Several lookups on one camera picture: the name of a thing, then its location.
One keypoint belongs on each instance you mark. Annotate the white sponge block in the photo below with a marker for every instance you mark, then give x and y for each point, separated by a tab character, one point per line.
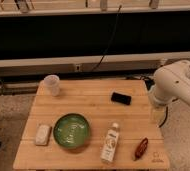
42	135

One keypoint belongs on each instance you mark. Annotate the green ceramic bowl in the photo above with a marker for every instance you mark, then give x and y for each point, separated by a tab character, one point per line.
71	131

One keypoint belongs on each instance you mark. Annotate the black rectangular phone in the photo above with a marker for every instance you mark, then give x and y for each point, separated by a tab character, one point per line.
120	98

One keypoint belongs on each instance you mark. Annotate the white plastic bottle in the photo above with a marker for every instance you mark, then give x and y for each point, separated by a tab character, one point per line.
110	143

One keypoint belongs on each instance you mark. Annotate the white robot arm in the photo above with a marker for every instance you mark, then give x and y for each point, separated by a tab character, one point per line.
170	81

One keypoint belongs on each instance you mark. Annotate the blue black device on floor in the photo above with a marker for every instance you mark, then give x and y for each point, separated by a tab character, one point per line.
149	82

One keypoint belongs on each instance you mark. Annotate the white wall outlet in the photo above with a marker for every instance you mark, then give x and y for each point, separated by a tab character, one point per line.
78	68

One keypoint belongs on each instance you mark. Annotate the clear plastic cup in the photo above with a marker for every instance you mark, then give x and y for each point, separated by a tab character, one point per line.
51	82

